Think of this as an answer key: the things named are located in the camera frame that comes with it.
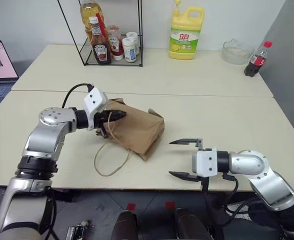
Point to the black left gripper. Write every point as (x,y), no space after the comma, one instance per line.
(101,118)

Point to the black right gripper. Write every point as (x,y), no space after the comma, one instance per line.
(204,181)

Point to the brown paper bag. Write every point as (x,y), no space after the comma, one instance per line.
(137,130)

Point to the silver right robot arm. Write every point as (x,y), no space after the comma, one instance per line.
(249,163)

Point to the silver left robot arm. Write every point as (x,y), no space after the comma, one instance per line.
(44,140)

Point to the dark rounded shape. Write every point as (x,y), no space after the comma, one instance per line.
(124,225)
(189,225)

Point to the glass ketchup bottle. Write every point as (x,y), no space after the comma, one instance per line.
(100,50)

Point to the white mayonnaise jar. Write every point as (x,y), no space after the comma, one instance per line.
(130,51)
(133,35)

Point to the red squeeze ketchup bottle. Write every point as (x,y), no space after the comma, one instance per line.
(115,45)

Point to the small black white device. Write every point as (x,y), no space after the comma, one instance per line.
(77,228)

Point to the yellow cooking oil bottle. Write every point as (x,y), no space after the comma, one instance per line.
(87,15)

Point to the yellow detergent jug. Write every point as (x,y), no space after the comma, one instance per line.
(184,40)

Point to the clear glass bowl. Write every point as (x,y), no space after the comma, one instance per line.
(237,53)

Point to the cola bottle red cap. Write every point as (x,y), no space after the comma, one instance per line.
(257,60)

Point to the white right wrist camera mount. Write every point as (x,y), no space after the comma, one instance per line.
(204,162)

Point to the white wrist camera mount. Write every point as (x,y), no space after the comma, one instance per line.
(204,162)
(94,101)

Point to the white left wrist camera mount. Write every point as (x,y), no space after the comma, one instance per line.
(94,101)

